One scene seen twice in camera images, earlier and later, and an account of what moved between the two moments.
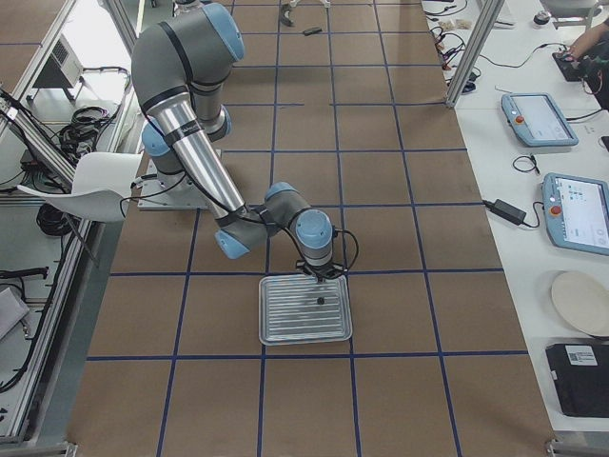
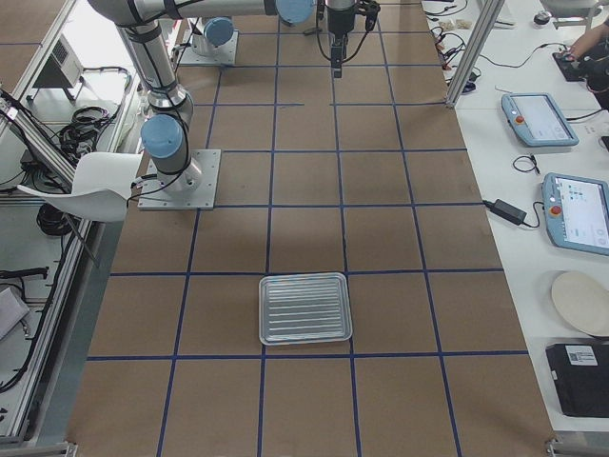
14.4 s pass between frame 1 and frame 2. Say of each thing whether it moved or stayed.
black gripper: moved
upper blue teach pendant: stayed
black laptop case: stayed
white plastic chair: stayed
